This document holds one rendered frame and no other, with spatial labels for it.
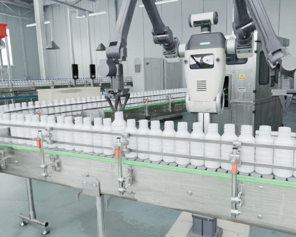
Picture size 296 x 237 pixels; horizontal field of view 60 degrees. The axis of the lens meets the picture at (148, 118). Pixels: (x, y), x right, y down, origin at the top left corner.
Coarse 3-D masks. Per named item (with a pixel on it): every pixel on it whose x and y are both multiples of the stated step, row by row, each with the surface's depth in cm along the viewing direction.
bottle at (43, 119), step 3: (42, 117) 134; (45, 117) 135; (42, 120) 135; (45, 120) 135; (42, 123) 134; (45, 123) 135; (45, 126) 134; (39, 129) 135; (42, 129) 134; (42, 132) 134; (45, 132) 135; (45, 138) 135; (45, 144) 136
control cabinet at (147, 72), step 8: (136, 64) 707; (144, 64) 692; (152, 64) 714; (160, 64) 737; (136, 72) 711; (144, 72) 695; (152, 72) 717; (160, 72) 740; (136, 80) 716; (144, 80) 697; (152, 80) 719; (160, 80) 743; (136, 88) 721; (144, 88) 700; (152, 88) 722; (160, 88) 746; (152, 120) 734; (160, 120) 759
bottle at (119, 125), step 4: (116, 112) 112; (120, 112) 112; (116, 116) 113; (120, 116) 113; (116, 120) 113; (120, 120) 113; (124, 120) 114; (112, 124) 113; (116, 124) 112; (120, 124) 112; (124, 124) 113; (112, 128) 113; (116, 128) 112; (120, 128) 112; (124, 128) 112; (120, 132) 112; (116, 136) 113; (120, 136) 113; (116, 140) 113
